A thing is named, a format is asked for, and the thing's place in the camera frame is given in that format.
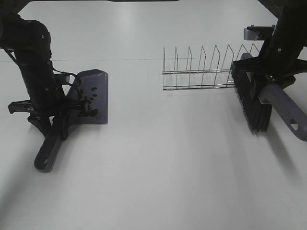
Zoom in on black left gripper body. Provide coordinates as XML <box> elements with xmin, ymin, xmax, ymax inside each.
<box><xmin>8</xmin><ymin>98</ymin><xmax>85</xmax><ymax>140</ymax></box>

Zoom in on purple hand brush black bristles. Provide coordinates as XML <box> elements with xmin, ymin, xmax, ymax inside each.
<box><xmin>231</xmin><ymin>53</ymin><xmax>307</xmax><ymax>141</ymax></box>

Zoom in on purple plastic dustpan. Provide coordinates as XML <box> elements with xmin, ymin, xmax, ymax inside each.
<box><xmin>34</xmin><ymin>69</ymin><xmax>108</xmax><ymax>173</ymax></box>

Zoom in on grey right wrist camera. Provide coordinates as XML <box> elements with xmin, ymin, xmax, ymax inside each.
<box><xmin>244</xmin><ymin>25</ymin><xmax>275</xmax><ymax>41</ymax></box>

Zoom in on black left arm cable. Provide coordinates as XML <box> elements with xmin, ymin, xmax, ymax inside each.
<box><xmin>4</xmin><ymin>47</ymin><xmax>83</xmax><ymax>101</ymax></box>

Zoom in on pile of coffee beans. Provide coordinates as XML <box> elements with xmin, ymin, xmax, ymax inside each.
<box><xmin>77</xmin><ymin>87</ymin><xmax>99</xmax><ymax>117</ymax></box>

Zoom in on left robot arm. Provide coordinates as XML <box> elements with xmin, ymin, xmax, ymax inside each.
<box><xmin>0</xmin><ymin>12</ymin><xmax>87</xmax><ymax>136</ymax></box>

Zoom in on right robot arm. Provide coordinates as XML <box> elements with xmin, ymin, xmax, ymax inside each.
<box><xmin>231</xmin><ymin>0</ymin><xmax>307</xmax><ymax>89</ymax></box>

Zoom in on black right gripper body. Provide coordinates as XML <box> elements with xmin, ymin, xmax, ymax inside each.
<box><xmin>232</xmin><ymin>54</ymin><xmax>307</xmax><ymax>88</ymax></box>

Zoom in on chrome wire dish rack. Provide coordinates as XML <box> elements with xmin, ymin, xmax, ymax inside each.
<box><xmin>161</xmin><ymin>43</ymin><xmax>260</xmax><ymax>91</ymax></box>

